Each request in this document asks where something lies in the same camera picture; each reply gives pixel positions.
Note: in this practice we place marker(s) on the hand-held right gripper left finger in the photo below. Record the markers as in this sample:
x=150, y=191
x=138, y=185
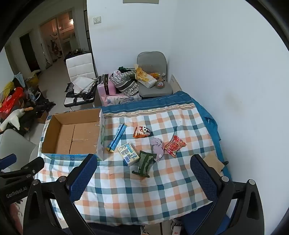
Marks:
x=84, y=175

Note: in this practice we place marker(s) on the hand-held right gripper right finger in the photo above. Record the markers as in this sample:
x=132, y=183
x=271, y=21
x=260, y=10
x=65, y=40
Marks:
x=203, y=178

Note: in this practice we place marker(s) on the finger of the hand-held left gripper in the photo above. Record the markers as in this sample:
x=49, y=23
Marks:
x=29, y=166
x=8, y=160

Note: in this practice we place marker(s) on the red snack packet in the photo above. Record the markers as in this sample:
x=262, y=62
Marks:
x=175, y=145

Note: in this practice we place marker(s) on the white blue snack box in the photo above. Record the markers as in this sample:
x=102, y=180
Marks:
x=128, y=154

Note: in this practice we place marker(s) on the long blue packet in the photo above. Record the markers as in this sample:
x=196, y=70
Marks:
x=116, y=137

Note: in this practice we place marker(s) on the purple cloth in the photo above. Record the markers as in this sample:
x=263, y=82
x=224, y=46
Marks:
x=157, y=148

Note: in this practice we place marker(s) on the green packet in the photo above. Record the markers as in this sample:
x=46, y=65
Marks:
x=144, y=162

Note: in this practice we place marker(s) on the orange panda snack packet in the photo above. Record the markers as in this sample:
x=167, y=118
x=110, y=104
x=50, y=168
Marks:
x=141, y=131

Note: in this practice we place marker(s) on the light grey shell chair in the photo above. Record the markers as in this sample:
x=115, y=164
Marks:
x=13, y=144

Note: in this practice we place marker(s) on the flat cardboard piece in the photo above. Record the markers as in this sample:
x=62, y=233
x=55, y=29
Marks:
x=214, y=161

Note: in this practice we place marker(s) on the white goose plush toy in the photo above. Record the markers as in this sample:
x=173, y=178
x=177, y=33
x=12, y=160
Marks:
x=14, y=116

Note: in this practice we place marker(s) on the small brown cardboard box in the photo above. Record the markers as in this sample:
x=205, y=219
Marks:
x=42, y=117

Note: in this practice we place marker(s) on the white power strip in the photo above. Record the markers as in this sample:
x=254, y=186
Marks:
x=176, y=229

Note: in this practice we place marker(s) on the pile of black gear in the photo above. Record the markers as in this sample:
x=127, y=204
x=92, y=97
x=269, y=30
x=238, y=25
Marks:
x=38, y=108

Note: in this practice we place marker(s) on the red plastic bag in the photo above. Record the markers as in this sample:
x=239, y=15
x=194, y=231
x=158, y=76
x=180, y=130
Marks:
x=11, y=100

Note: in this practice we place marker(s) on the plaid blanket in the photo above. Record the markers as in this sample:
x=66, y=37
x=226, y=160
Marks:
x=144, y=194

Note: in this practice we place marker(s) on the yellow cloth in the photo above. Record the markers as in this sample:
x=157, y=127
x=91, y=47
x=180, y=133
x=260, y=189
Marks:
x=8, y=87

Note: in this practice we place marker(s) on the black plastic bag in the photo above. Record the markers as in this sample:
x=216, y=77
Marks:
x=78, y=96

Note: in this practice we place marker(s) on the floral wrapped pack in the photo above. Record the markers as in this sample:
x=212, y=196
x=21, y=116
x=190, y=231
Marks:
x=117, y=99

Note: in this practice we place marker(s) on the pink suitcase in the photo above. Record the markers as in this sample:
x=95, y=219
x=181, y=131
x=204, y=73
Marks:
x=106, y=88

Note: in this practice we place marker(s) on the grey plastic bag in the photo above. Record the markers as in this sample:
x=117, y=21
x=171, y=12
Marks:
x=83, y=83

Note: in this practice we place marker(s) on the white board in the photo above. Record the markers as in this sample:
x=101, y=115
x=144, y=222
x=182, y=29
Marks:
x=175, y=82

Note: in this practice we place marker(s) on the black white patterned tote bag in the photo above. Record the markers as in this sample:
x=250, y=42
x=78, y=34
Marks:
x=124, y=82

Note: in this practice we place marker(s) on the tape roll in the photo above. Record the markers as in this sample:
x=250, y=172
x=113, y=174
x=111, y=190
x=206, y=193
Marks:
x=160, y=84

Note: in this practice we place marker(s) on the white padded chair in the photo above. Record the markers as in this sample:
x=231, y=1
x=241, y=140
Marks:
x=79, y=65

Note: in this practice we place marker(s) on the white package with yellow bag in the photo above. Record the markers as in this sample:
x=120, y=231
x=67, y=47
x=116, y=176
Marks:
x=146, y=80

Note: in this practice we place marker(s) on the grey chair with cushion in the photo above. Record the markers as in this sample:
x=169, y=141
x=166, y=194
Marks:
x=152, y=62

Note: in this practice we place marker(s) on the white light switch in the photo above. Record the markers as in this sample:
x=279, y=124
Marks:
x=97, y=19

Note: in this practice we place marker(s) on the framed wall picture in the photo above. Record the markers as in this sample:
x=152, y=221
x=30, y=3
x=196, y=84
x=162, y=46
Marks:
x=141, y=1

